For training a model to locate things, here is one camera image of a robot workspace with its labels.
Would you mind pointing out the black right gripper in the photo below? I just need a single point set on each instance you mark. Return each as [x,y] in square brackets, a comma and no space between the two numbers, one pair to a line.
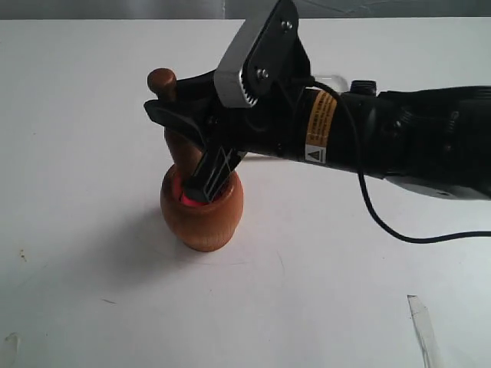
[299,119]

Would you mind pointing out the dark wooden pestle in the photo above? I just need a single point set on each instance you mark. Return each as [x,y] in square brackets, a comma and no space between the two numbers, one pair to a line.
[162,82]

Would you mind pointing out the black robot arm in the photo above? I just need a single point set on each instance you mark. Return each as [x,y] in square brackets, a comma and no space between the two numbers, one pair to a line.
[433,140]

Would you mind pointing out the red ball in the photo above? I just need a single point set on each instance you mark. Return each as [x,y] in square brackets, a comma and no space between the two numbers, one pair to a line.
[180,196]

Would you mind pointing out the wooden mortar cup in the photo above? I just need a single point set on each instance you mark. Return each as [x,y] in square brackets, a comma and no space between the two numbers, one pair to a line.
[207,228]

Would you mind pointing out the white square plastic tray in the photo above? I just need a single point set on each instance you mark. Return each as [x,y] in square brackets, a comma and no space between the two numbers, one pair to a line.
[435,142]

